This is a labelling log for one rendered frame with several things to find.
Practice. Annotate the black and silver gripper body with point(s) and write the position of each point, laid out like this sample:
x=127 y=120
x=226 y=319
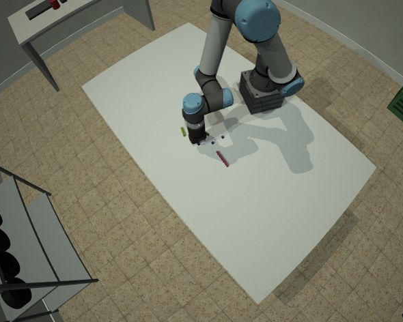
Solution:
x=196 y=131

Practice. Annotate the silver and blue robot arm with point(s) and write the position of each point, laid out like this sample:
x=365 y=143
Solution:
x=257 y=21

